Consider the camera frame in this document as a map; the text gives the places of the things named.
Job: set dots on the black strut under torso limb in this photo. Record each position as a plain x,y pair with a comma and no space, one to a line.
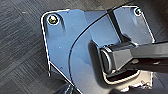
150,65

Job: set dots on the round silver base bolt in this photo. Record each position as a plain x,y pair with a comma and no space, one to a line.
137,11
53,19

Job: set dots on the thick grey torso limb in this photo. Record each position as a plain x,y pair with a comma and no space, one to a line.
140,55

